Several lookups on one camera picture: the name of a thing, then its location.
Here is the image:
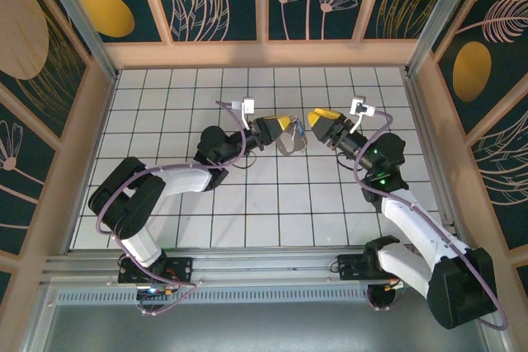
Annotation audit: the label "clear plastic bag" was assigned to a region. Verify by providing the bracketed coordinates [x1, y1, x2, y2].
[276, 119, 309, 157]

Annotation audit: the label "dark panel, yellow oval, feather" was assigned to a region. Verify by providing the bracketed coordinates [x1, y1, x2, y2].
[431, 0, 528, 135]

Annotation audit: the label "controller board with LEDs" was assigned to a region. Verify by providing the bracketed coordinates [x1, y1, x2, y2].
[135, 284, 183, 300]

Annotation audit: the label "dark panel, small yellow oval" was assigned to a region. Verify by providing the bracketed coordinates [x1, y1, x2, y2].
[53, 0, 172, 44]

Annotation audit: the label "grey metal tray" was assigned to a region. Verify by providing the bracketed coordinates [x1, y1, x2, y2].
[24, 302, 508, 352]

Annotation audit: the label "dark panel, single pink flower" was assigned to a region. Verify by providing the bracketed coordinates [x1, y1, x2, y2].
[0, 100, 57, 256]

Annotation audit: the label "dark panel, big cream oval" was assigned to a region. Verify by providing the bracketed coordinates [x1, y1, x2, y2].
[0, 0, 90, 139]

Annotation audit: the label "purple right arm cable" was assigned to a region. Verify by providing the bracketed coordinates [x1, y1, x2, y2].
[352, 110, 509, 331]

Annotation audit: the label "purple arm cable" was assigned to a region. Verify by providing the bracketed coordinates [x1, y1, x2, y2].
[95, 99, 248, 317]
[352, 110, 509, 331]

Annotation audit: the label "aluminium side rail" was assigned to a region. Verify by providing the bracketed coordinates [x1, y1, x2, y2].
[402, 73, 459, 228]

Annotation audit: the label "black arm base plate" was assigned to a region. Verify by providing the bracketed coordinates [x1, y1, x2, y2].
[337, 252, 375, 284]
[118, 256, 195, 285]

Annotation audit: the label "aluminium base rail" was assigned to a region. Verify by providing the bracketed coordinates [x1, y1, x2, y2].
[39, 246, 461, 288]

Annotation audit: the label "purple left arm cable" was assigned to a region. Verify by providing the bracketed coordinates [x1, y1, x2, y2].
[95, 99, 248, 317]

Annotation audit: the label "aluminium frame post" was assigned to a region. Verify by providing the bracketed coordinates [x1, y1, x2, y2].
[35, 0, 121, 82]
[403, 0, 483, 77]

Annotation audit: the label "slotted grey cable duct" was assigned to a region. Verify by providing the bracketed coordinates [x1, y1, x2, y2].
[53, 285, 372, 306]

